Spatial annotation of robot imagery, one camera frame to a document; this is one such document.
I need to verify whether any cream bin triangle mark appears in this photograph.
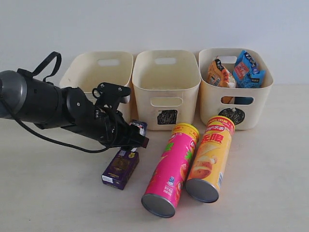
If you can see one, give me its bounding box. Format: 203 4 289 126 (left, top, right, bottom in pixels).
59 51 133 123

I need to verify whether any orange noodle snack bag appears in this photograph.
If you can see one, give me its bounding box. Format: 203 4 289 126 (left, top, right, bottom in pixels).
206 57 237 88

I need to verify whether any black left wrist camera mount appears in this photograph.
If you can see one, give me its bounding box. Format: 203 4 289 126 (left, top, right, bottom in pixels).
92 82 131 110

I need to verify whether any pink chips can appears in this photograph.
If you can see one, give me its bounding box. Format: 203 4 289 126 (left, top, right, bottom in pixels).
141 123 199 218

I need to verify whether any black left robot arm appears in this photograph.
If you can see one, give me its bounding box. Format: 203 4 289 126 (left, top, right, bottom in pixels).
0 70 149 150

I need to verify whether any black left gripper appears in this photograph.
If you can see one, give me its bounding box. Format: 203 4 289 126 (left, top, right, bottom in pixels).
66 87 149 149

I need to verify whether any cream bin square mark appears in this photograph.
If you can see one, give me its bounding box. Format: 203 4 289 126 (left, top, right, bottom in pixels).
132 50 201 131

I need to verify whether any blue black snack bag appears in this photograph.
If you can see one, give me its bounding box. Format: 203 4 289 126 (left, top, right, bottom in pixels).
232 50 266 88

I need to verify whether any white blue milk carton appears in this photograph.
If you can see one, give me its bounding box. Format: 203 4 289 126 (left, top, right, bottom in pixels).
129 120 147 136

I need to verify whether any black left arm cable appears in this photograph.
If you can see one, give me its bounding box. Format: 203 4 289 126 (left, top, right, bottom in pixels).
0 51 114 154

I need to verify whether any yellow chips can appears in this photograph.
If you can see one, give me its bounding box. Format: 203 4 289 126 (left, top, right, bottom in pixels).
185 116 235 203

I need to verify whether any purple small carton box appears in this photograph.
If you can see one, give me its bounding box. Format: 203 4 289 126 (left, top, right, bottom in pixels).
101 149 140 190

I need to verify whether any cream bin circle mark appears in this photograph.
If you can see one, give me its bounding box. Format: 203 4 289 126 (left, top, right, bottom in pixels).
198 48 273 130

